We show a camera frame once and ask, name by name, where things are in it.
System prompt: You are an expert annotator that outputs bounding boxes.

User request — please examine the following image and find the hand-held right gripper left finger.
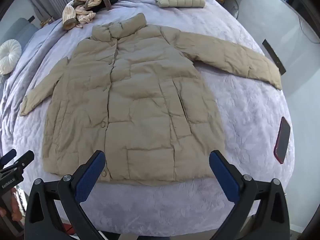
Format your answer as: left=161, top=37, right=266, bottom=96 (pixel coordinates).
left=24, top=150, right=107, bottom=240

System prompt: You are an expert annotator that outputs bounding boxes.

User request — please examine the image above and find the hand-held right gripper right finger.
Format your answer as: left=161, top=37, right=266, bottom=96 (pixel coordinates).
left=209, top=150, right=292, bottom=240

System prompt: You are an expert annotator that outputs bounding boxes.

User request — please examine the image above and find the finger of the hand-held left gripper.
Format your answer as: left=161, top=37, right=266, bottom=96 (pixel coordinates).
left=0, top=151, right=35, bottom=178
left=0, top=149, right=17, bottom=167

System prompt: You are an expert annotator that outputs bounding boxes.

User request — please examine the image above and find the khaki puffer coat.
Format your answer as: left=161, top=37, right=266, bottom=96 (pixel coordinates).
left=19, top=13, right=283, bottom=187

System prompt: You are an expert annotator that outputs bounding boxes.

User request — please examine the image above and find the cream striped clothes pile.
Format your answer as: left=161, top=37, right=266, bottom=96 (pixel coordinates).
left=62, top=0, right=113, bottom=30

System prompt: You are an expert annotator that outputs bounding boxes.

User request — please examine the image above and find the person's left hand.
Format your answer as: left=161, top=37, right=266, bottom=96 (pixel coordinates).
left=11, top=188, right=20, bottom=220

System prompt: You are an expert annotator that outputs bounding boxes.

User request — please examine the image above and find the bed with lilac cover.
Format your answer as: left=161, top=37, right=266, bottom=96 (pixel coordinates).
left=0, top=0, right=296, bottom=238

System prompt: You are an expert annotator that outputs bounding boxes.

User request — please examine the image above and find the phone in red case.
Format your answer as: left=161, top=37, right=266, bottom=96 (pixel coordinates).
left=274, top=116, right=291, bottom=165

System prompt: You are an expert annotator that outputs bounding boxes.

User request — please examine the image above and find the blue-grey padded headboard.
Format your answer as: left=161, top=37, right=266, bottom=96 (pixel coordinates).
left=0, top=17, right=38, bottom=46

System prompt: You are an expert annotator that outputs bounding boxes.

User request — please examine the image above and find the black flat bar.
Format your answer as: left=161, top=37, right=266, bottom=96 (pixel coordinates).
left=262, top=39, right=286, bottom=75

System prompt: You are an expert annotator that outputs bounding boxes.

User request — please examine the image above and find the television cable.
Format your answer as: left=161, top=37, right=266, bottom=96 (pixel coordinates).
left=298, top=15, right=320, bottom=43

